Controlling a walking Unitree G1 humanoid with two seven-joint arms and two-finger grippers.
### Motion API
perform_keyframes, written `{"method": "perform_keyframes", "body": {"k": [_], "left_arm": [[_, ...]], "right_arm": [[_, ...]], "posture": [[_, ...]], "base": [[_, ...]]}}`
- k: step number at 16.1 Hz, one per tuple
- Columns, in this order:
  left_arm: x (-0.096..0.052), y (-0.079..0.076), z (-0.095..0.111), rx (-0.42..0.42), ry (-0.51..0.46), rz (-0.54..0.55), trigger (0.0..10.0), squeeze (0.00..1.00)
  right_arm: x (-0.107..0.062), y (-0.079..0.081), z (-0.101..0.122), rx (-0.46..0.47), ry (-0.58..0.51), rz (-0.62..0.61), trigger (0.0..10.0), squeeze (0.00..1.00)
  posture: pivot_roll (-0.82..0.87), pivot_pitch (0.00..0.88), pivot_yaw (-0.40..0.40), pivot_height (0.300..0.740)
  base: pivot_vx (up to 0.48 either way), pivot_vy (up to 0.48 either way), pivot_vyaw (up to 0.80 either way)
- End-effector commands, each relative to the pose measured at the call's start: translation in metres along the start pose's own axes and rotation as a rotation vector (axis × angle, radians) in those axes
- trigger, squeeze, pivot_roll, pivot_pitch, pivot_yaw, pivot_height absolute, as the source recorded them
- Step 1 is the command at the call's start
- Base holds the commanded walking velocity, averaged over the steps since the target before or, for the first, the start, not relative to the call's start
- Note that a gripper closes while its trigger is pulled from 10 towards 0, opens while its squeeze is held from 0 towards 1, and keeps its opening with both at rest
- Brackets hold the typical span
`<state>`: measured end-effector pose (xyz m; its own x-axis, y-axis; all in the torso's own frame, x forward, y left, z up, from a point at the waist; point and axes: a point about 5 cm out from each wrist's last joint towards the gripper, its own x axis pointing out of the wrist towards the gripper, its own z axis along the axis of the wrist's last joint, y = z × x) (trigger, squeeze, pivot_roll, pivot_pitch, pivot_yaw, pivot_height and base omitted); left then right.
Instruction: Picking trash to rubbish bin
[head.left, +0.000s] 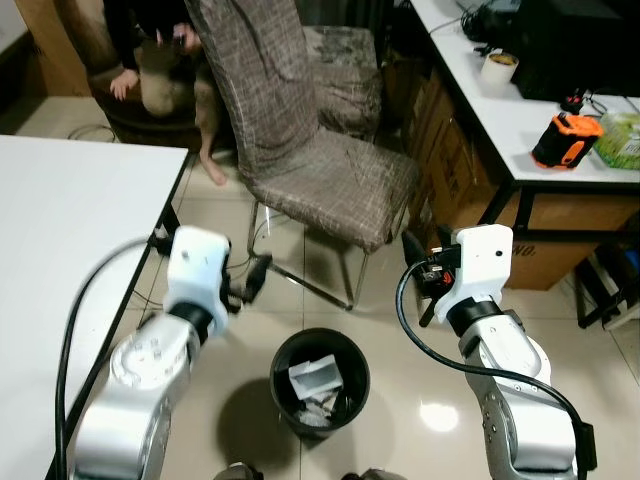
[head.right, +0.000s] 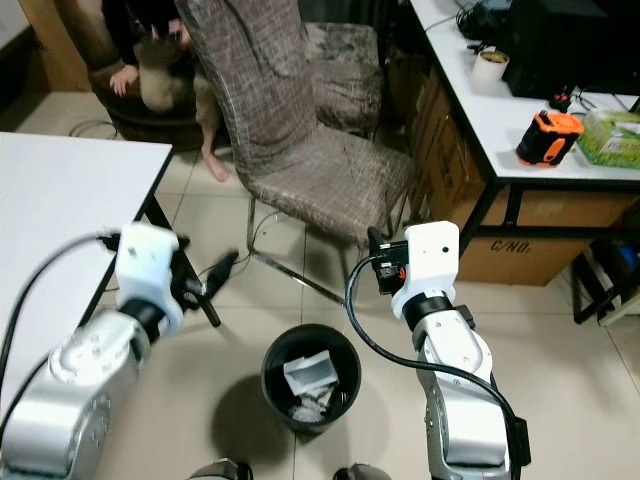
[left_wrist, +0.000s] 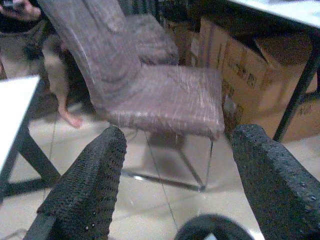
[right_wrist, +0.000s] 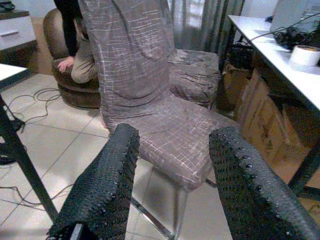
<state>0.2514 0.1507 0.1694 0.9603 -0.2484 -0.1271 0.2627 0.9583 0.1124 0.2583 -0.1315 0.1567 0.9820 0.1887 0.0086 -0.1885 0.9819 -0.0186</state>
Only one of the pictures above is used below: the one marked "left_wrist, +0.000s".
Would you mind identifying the large printed cardboard box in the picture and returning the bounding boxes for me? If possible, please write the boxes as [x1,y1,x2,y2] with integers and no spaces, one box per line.
[221,32,320,143]

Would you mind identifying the person's bare leg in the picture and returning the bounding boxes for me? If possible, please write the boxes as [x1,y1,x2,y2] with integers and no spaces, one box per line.
[41,42,83,130]

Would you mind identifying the white table black legs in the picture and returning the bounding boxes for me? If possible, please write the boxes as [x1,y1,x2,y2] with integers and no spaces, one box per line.
[0,76,62,201]
[199,0,320,142]

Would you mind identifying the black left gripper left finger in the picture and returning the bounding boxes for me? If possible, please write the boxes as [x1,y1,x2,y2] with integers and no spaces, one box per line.
[23,124,128,240]

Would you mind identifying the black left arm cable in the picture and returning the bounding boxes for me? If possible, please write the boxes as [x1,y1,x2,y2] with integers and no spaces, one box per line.
[174,213,254,240]

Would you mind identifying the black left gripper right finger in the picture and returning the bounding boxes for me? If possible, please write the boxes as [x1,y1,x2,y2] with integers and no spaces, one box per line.
[230,123,320,240]

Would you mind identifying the person's hand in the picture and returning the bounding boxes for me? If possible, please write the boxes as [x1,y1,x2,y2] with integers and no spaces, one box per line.
[0,0,42,22]

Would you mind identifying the plain cardboard box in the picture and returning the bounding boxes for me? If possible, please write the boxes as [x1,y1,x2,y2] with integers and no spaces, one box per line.
[164,17,227,72]

